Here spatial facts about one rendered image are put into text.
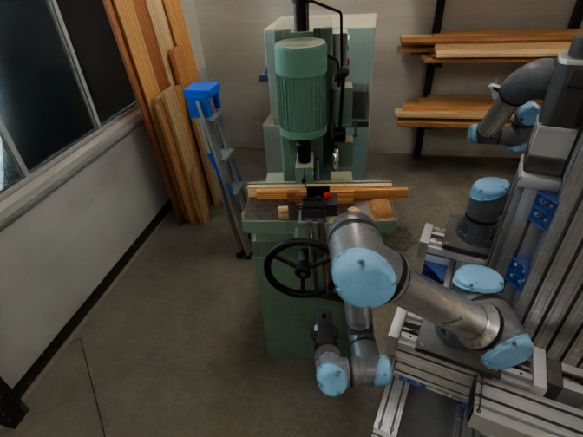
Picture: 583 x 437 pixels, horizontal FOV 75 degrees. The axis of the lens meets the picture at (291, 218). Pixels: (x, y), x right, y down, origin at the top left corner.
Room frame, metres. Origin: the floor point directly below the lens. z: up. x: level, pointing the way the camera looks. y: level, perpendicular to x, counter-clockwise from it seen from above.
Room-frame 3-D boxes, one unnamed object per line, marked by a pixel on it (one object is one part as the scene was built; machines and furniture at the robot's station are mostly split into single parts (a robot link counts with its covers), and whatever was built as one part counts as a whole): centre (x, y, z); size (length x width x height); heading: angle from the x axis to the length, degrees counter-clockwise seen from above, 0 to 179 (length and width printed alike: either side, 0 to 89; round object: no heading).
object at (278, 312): (1.46, -0.08, 0.36); 0.58 x 0.45 x 0.71; 174
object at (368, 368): (0.58, -0.18, 0.84); 0.11 x 0.11 x 0.08; 89
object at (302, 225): (1.14, -0.10, 0.92); 0.15 x 0.13 x 0.09; 84
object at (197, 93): (2.14, 0.40, 0.58); 0.27 x 0.25 x 1.16; 76
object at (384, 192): (1.33, -0.17, 0.92); 0.62 x 0.02 x 0.04; 84
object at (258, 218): (1.23, -0.11, 0.87); 0.61 x 0.30 x 0.06; 84
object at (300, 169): (1.36, -0.07, 1.03); 0.14 x 0.07 x 0.09; 174
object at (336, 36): (1.65, -0.24, 1.40); 0.10 x 0.06 x 0.16; 174
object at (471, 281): (0.69, -0.48, 0.98); 0.13 x 0.12 x 0.14; 179
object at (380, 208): (1.22, -0.36, 0.91); 0.12 x 0.09 x 0.03; 174
